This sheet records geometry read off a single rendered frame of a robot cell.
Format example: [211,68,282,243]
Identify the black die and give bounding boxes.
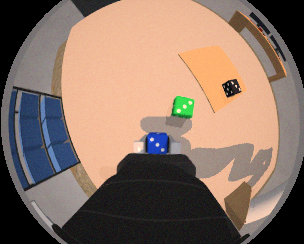
[222,79,242,97]

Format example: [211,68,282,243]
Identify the blue die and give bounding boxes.
[147,132,168,154]

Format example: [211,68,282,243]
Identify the green die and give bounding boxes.
[171,96,194,119]

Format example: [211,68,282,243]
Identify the orange flat square mat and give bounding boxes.
[178,45,247,113]

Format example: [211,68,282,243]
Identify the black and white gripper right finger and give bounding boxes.
[167,135,181,154]

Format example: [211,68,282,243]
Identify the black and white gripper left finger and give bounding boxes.
[133,135,148,154]

